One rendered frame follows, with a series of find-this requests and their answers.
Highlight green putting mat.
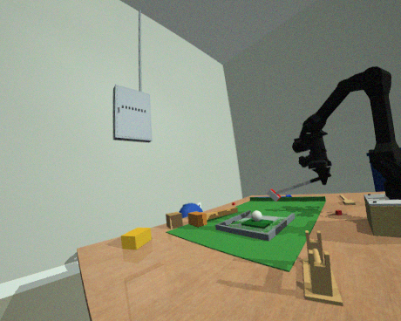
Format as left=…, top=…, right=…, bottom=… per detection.
left=166, top=201, right=326, bottom=272

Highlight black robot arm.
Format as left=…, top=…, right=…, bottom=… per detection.
left=292, top=66, right=401, bottom=200

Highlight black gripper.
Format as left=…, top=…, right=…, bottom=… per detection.
left=308, top=147, right=332, bottom=186

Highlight white golf ball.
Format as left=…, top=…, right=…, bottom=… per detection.
left=251, top=210, right=262, bottom=221

